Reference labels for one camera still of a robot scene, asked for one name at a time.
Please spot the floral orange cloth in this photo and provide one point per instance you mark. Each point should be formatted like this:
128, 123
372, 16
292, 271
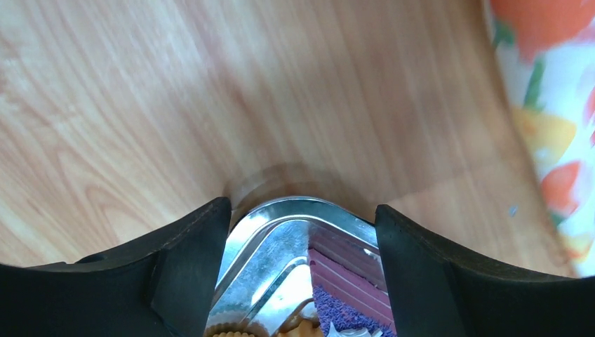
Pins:
545, 51

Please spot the white coconut cherry cake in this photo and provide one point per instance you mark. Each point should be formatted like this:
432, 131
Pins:
303, 322

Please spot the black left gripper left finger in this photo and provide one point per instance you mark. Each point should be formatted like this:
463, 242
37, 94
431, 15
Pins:
160, 284

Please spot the purple cake slice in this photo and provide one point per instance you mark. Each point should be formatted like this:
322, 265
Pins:
348, 289

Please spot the silver metal tray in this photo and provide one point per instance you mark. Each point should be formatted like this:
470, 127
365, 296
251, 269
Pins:
265, 271

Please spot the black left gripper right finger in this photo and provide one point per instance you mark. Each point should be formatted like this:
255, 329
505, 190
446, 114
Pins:
438, 287

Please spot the green round cupcake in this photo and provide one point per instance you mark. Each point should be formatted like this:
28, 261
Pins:
233, 321

